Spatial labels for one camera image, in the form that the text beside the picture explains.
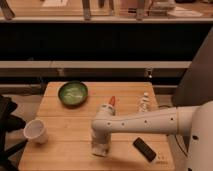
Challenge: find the white sponge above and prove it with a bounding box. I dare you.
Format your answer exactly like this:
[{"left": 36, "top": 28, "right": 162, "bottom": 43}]
[{"left": 92, "top": 143, "right": 109, "bottom": 157}]

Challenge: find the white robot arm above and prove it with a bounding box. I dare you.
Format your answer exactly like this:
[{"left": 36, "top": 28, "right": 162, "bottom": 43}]
[{"left": 91, "top": 101, "right": 213, "bottom": 171}]

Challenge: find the green ceramic bowl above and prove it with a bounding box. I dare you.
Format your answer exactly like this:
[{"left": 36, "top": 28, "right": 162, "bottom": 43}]
[{"left": 58, "top": 81, "right": 88, "bottom": 106}]

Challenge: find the orange carrot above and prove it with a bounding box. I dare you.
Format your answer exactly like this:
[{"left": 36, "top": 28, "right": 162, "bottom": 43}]
[{"left": 109, "top": 96, "right": 116, "bottom": 106}]

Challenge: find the black remote control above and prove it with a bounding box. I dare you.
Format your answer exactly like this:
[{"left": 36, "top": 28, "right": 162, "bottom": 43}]
[{"left": 133, "top": 138, "right": 156, "bottom": 162}]

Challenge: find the small white figurine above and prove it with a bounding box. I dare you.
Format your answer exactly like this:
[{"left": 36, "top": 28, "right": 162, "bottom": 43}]
[{"left": 139, "top": 92, "right": 150, "bottom": 112}]

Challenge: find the white paper cup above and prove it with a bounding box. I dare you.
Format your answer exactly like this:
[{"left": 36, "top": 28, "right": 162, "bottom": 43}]
[{"left": 23, "top": 119, "right": 48, "bottom": 144}]

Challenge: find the black office chair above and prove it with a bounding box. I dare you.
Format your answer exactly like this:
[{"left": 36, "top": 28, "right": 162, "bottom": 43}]
[{"left": 0, "top": 95, "right": 27, "bottom": 171}]

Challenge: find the grey panel right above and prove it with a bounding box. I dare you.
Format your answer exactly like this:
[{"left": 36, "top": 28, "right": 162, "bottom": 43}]
[{"left": 172, "top": 27, "right": 213, "bottom": 106}]

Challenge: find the black cable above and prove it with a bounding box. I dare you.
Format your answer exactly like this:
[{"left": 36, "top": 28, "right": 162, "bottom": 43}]
[{"left": 173, "top": 134, "right": 190, "bottom": 158}]

